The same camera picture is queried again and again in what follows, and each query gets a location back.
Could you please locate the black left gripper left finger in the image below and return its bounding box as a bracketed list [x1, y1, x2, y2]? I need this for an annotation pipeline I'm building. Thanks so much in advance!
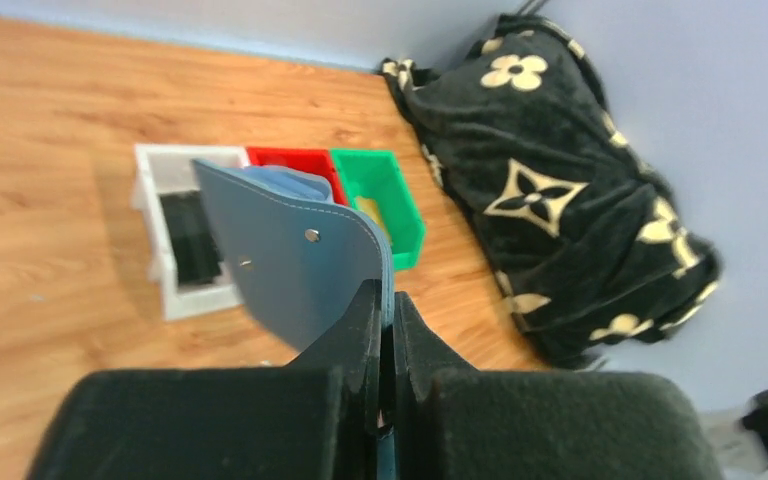
[27, 280, 383, 479]

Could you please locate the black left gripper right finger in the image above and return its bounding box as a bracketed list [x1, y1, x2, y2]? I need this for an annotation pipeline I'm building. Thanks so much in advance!
[391, 292, 722, 479]

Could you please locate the blue card holder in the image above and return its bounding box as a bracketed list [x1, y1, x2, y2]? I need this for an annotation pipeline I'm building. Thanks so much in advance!
[191, 159, 394, 350]

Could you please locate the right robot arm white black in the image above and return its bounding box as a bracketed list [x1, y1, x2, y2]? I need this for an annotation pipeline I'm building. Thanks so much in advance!
[699, 389, 768, 480]

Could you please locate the black floral blanket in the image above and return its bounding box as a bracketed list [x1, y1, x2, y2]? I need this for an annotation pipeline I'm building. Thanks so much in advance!
[379, 15, 721, 370]

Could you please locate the green plastic bin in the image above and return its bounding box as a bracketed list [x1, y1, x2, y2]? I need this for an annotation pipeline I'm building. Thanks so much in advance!
[330, 149, 426, 271]

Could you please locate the red plastic bin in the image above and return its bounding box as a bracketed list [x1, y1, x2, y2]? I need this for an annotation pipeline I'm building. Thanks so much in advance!
[246, 146, 350, 206]

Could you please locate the white plastic bin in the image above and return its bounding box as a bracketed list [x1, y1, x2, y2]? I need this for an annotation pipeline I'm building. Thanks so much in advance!
[132, 144, 249, 321]

